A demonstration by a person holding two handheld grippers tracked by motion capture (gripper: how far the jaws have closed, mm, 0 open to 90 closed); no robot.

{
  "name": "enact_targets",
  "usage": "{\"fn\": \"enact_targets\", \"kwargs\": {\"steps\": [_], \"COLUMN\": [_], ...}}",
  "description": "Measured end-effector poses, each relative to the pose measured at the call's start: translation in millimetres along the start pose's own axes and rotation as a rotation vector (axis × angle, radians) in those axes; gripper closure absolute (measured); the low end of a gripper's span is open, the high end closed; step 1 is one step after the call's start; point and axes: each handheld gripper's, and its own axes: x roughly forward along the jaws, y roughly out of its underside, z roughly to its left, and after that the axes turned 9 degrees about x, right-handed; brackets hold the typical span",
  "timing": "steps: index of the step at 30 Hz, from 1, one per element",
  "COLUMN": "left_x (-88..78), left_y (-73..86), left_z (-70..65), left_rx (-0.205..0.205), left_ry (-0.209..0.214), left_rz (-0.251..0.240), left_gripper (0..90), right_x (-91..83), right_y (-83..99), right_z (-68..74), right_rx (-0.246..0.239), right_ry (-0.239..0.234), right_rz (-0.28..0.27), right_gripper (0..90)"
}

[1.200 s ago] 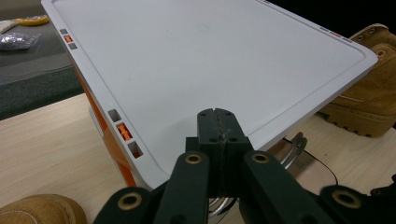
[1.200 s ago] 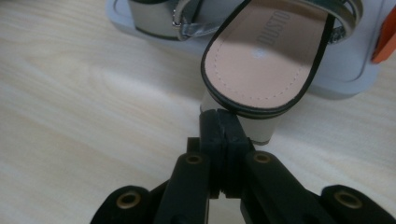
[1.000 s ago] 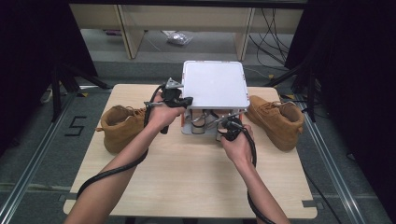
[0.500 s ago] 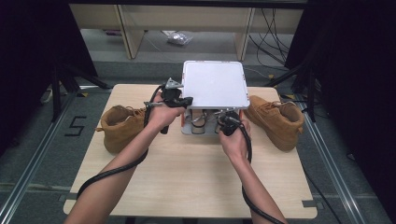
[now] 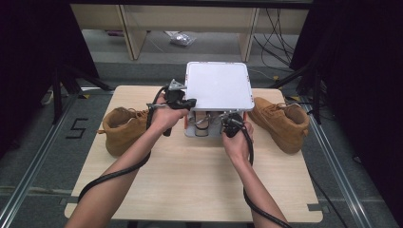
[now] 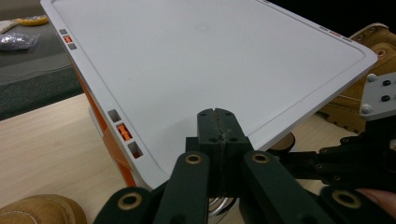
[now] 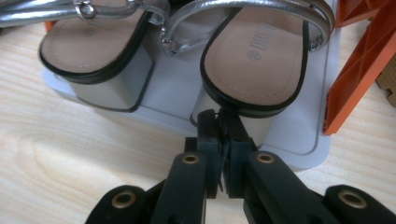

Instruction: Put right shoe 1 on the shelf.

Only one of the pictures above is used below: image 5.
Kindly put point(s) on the clear plastic bag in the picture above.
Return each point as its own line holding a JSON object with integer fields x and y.
{"x": 183, "y": 39}

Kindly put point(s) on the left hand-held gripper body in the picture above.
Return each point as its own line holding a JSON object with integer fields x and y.
{"x": 175, "y": 96}

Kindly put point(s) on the person's left hand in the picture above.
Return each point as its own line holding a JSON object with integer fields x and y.
{"x": 164, "y": 118}

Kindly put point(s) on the aluminium floor rail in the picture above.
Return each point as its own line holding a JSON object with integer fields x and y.
{"x": 39, "y": 158}
{"x": 344, "y": 177}

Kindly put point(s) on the beige wooden shelf unit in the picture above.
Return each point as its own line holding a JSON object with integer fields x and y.
{"x": 190, "y": 19}

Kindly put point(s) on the grey tape strip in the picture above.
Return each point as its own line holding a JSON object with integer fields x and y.
{"x": 318, "y": 207}
{"x": 71, "y": 200}

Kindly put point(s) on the tan suede boot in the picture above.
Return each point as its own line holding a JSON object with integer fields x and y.
{"x": 285, "y": 133}
{"x": 122, "y": 133}

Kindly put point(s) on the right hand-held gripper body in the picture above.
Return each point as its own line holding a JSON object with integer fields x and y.
{"x": 233, "y": 126}

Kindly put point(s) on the black metal stand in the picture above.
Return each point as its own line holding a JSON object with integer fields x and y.
{"x": 316, "y": 95}
{"x": 57, "y": 95}

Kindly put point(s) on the person's right hand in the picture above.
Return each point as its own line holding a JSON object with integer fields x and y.
{"x": 236, "y": 145}

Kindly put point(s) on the black curtain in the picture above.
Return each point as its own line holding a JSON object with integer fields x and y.
{"x": 364, "y": 79}
{"x": 31, "y": 63}

